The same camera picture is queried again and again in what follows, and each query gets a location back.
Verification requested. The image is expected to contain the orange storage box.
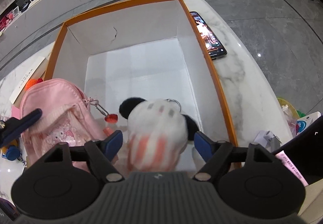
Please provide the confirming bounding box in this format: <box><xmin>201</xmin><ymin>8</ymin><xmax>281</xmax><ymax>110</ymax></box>
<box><xmin>45</xmin><ymin>0</ymin><xmax>238</xmax><ymax>145</ymax></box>

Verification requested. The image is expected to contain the pink mini backpack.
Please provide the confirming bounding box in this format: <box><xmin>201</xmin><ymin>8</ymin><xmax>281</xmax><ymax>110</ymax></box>
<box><xmin>20</xmin><ymin>79</ymin><xmax>113</xmax><ymax>167</ymax></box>

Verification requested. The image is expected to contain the white glasses case box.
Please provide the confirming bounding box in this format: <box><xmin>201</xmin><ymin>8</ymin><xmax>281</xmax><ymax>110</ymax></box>
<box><xmin>9</xmin><ymin>56</ymin><xmax>48</xmax><ymax>107</ymax></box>

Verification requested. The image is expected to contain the white black plush dog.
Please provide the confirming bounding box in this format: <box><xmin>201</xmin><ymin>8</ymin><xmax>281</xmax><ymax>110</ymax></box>
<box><xmin>119</xmin><ymin>97</ymin><xmax>199</xmax><ymax>172</ymax></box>

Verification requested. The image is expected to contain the smartphone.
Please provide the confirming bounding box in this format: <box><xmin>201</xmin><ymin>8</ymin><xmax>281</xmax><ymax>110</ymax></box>
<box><xmin>190</xmin><ymin>11</ymin><xmax>227</xmax><ymax>60</ymax></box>

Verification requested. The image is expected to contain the orange crochet ball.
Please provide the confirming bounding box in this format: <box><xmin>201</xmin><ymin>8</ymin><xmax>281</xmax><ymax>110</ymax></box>
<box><xmin>25</xmin><ymin>78</ymin><xmax>43</xmax><ymax>90</ymax></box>

